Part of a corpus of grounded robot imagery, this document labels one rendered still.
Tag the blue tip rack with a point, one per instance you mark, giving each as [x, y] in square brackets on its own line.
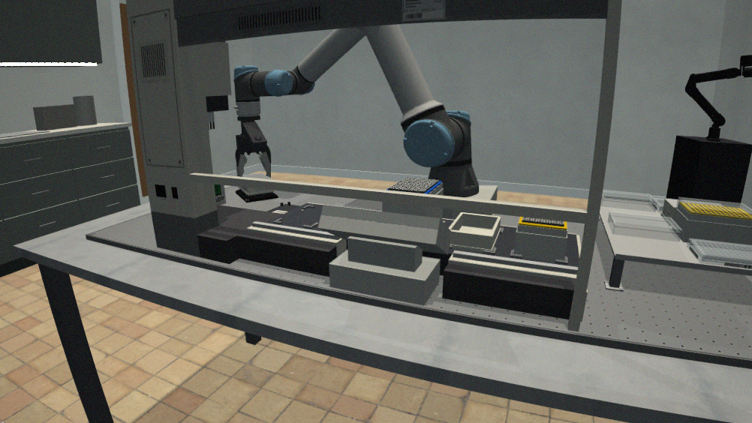
[412, 210]

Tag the beige rectangular tray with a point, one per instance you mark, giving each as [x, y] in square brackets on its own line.
[475, 232]

